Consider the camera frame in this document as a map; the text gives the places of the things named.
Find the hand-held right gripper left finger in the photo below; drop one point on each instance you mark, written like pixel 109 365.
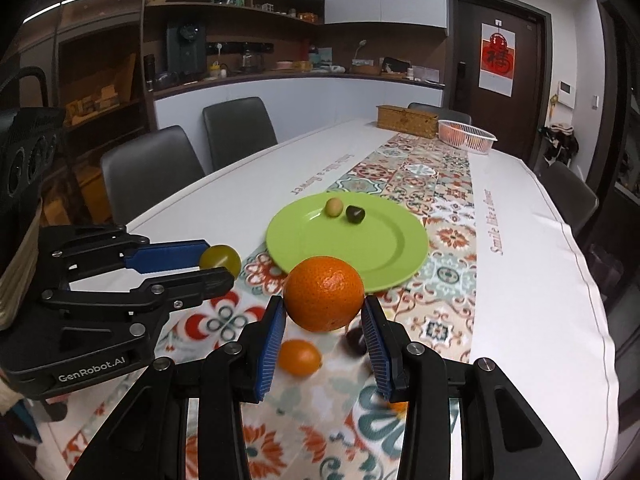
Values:
pixel 269 347

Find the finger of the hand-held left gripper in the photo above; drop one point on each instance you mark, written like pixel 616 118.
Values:
pixel 192 285
pixel 165 256

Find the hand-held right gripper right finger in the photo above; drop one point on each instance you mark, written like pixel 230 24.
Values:
pixel 378 352

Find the yellow-green round plum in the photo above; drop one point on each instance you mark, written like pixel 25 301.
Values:
pixel 223 258

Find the large orange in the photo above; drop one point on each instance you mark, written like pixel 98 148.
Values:
pixel 324 293

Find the green plate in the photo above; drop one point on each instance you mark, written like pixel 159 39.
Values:
pixel 345 247

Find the dark red cherry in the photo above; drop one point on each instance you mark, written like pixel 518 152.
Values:
pixel 355 342

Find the small orange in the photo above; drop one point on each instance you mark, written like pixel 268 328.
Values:
pixel 299 356

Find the grey dining chair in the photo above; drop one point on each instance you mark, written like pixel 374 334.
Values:
pixel 240 127
pixel 440 111
pixel 570 195
pixel 150 172

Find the patterned table runner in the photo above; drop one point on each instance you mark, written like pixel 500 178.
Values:
pixel 430 240

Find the dark green avocado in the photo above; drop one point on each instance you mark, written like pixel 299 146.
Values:
pixel 355 214

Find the small tan round fruit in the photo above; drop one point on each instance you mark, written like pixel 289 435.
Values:
pixel 333 207

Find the black thermos bottle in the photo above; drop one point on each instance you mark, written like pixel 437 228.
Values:
pixel 149 72

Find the dark green coffee machine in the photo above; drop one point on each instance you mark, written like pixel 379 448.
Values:
pixel 185 54

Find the wicker box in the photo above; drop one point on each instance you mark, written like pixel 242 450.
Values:
pixel 406 121

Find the white plastic basket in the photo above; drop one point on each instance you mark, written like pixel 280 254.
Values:
pixel 467 136

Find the dark brown door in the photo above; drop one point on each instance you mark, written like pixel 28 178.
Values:
pixel 500 110

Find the black and white bag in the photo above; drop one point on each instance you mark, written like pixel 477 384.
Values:
pixel 561 144

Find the white desk lamp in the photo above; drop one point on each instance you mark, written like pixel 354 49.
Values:
pixel 360 50

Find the wooden wall shelf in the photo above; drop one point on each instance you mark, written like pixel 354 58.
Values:
pixel 225 10

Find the red and white wall calendar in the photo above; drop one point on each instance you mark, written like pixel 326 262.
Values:
pixel 497 57

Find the white wall intercom panel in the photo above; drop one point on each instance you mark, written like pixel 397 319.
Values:
pixel 565 95

